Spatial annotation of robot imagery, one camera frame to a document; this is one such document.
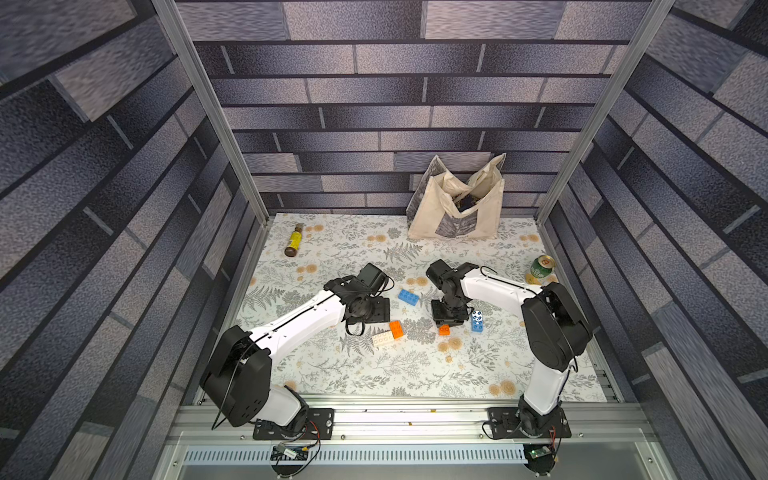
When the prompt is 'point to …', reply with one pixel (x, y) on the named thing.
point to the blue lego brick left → (409, 297)
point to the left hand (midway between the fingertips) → (380, 313)
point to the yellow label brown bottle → (294, 241)
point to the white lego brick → (382, 338)
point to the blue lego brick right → (477, 322)
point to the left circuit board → (282, 452)
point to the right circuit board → (540, 458)
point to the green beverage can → (542, 266)
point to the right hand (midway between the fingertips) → (439, 322)
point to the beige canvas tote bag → (449, 206)
